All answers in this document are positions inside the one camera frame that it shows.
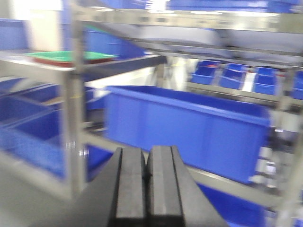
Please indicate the green and red trays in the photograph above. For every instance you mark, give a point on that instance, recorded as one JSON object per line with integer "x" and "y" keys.
{"x": 64, "y": 58}

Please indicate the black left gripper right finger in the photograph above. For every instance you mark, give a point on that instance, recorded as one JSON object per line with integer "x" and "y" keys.
{"x": 164, "y": 207}

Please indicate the large blue plastic bin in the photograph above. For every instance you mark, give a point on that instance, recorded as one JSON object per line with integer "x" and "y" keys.
{"x": 214, "y": 134}

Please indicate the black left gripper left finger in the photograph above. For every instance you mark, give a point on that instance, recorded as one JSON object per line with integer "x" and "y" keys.
{"x": 130, "y": 204}

